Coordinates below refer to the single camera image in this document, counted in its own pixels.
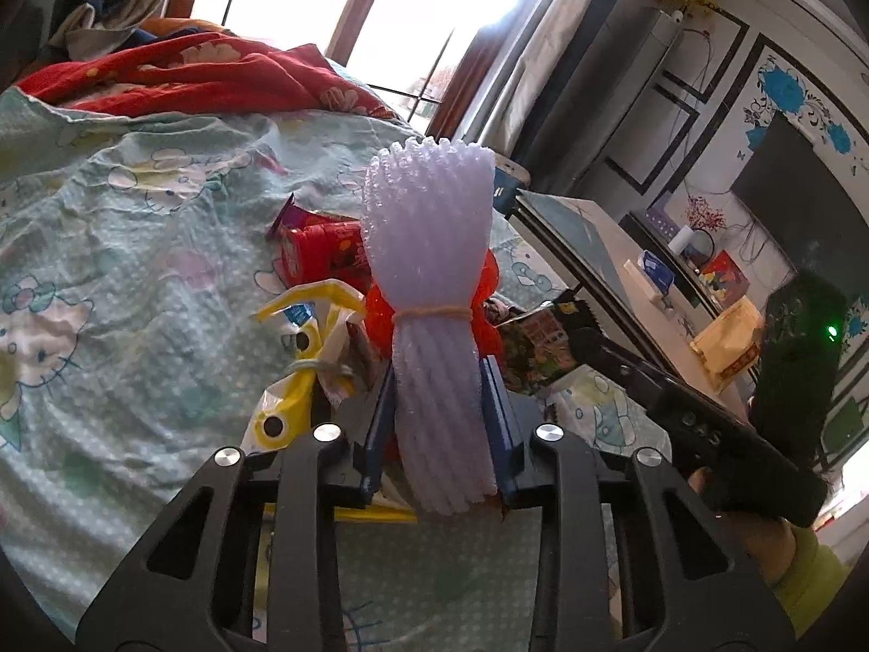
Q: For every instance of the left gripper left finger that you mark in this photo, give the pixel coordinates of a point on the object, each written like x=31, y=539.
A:
x=244, y=557

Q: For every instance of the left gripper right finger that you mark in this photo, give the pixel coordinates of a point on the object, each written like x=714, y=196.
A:
x=629, y=556

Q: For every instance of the dark snack wrapper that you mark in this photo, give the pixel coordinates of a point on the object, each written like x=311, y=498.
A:
x=536, y=346

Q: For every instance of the white foam net bundle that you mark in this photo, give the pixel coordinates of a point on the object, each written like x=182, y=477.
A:
x=426, y=218

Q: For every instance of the right hand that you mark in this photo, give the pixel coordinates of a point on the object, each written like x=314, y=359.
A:
x=769, y=542

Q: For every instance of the yellow paper food bag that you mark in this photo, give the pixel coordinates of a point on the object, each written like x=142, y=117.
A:
x=730, y=344

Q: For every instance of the coffee table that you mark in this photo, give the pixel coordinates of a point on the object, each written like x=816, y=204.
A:
x=589, y=251

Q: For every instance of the tv cabinet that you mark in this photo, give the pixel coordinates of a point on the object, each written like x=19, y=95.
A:
x=713, y=294

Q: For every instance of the blue tissue pack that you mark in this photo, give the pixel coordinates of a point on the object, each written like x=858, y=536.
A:
x=659, y=273

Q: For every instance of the white vase red flowers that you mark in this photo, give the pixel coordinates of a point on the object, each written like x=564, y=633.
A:
x=696, y=236

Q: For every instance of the black television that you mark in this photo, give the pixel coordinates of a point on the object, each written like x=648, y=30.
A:
x=794, y=196

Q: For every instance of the yellow white plastic wrapper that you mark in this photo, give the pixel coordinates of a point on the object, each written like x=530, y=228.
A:
x=315, y=319

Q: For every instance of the red mesh fruit net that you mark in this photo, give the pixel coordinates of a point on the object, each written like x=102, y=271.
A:
x=379, y=315

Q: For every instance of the light green cartoon bedsheet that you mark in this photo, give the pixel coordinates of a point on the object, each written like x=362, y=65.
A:
x=134, y=258

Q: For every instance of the red snack packet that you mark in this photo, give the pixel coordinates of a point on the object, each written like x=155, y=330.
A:
x=315, y=247

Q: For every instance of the grey beige curtain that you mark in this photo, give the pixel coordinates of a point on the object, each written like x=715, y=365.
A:
x=510, y=80

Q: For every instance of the red floral blanket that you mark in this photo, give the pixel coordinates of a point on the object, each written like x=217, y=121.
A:
x=207, y=73

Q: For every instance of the window with brown frame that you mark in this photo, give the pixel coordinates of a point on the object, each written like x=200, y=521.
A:
x=418, y=55

